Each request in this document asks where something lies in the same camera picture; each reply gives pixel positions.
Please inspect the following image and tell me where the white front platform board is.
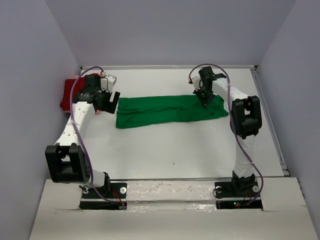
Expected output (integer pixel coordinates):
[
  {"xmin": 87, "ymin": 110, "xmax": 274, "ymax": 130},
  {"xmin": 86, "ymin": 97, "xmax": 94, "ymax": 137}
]
[{"xmin": 30, "ymin": 177, "xmax": 318, "ymax": 240}]

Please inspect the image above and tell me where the red folded t shirt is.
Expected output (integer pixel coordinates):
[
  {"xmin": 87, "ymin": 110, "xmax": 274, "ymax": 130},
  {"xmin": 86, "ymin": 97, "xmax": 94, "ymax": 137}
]
[{"xmin": 60, "ymin": 76, "xmax": 85, "ymax": 113}]

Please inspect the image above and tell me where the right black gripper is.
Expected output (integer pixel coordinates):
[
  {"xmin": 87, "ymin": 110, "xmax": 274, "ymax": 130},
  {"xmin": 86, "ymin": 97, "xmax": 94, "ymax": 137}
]
[{"xmin": 194, "ymin": 84, "xmax": 216, "ymax": 107}]

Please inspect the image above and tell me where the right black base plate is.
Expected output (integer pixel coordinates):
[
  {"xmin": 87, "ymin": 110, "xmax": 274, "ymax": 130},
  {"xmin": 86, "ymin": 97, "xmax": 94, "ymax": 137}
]
[{"xmin": 212, "ymin": 181, "xmax": 263, "ymax": 210}]

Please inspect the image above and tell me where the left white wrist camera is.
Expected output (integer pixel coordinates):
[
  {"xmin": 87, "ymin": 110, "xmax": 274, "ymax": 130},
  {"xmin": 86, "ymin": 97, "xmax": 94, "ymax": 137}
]
[{"xmin": 100, "ymin": 74, "xmax": 117, "ymax": 93}]

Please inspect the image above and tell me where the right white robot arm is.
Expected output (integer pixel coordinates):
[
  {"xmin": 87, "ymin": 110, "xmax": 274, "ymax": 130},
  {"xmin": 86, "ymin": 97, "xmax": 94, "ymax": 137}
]
[{"xmin": 188, "ymin": 63, "xmax": 264, "ymax": 201}]

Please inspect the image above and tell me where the pink folded t shirt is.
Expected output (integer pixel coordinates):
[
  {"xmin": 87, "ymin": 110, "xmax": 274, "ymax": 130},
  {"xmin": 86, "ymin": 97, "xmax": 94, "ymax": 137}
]
[{"xmin": 64, "ymin": 71, "xmax": 105, "ymax": 116}]

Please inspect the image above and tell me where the green t shirt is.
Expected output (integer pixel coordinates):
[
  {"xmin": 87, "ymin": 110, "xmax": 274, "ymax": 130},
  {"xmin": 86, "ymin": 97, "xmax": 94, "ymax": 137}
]
[{"xmin": 116, "ymin": 95, "xmax": 229, "ymax": 129}]

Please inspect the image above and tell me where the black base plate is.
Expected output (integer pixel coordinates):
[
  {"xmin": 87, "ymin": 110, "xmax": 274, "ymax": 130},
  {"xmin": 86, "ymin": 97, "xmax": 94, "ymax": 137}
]
[
  {"xmin": 212, "ymin": 181, "xmax": 263, "ymax": 210},
  {"xmin": 79, "ymin": 181, "xmax": 128, "ymax": 211}
]

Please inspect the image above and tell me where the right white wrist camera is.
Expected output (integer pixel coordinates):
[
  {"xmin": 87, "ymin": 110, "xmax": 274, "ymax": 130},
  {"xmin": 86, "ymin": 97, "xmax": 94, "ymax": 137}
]
[{"xmin": 188, "ymin": 76, "xmax": 203, "ymax": 91}]

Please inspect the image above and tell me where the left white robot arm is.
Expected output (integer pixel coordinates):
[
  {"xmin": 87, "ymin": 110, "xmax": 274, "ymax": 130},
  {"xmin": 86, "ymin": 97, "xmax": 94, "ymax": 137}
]
[{"xmin": 45, "ymin": 72, "xmax": 120, "ymax": 198}]

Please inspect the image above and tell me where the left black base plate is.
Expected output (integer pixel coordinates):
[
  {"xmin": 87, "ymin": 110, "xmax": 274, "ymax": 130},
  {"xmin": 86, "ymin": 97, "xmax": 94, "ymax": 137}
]
[{"xmin": 79, "ymin": 181, "xmax": 128, "ymax": 211}]

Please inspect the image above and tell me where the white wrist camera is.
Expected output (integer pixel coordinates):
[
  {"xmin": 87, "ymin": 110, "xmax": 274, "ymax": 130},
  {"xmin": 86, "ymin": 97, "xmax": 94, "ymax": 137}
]
[
  {"xmin": 188, "ymin": 76, "xmax": 203, "ymax": 91},
  {"xmin": 100, "ymin": 74, "xmax": 117, "ymax": 93}
]

